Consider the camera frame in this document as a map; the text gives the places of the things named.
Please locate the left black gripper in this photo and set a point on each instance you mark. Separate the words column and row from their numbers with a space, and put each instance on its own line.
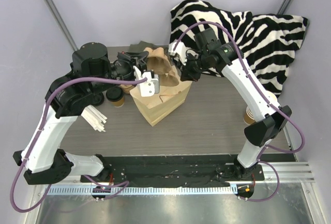
column 136, row 62

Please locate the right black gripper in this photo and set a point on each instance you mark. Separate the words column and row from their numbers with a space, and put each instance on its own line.
column 188, row 66

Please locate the black plastic cup lid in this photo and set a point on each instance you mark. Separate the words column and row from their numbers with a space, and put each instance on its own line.
column 114, row 94

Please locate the brown paper bag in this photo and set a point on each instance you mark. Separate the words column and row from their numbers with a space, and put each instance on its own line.
column 155, row 108

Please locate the separated brown pulp cup carrier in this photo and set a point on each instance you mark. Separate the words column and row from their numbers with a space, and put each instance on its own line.
column 158, row 62

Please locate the brown paper coffee cup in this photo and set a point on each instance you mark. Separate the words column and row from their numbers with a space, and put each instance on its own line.
column 118, row 102

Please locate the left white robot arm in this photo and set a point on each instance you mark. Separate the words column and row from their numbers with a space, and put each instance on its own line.
column 90, row 76

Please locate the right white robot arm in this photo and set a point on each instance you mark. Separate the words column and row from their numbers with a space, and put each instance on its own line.
column 269, row 116

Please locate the olive green cloth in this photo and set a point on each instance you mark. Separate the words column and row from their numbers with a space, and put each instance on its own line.
column 141, row 46

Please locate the stack of black lids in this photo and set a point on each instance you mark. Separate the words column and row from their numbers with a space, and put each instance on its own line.
column 98, row 99

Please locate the white wrapped straws bundle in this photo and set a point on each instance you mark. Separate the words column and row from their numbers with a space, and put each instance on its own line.
column 95, row 118

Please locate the stack of paper cups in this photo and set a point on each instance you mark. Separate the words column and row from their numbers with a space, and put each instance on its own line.
column 248, row 116

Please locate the zebra print blanket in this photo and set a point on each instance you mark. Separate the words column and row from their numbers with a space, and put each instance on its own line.
column 268, row 41

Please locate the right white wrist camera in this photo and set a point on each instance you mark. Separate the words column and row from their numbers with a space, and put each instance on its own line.
column 177, row 52

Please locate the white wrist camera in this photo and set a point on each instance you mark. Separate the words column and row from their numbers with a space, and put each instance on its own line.
column 177, row 52
column 148, row 82

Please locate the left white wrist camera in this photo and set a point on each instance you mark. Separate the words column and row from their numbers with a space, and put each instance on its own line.
column 148, row 82

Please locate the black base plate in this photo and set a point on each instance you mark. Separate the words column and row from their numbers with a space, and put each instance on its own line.
column 179, row 170

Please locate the aluminium rail frame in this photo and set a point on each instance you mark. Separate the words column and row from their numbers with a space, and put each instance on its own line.
column 92, row 73

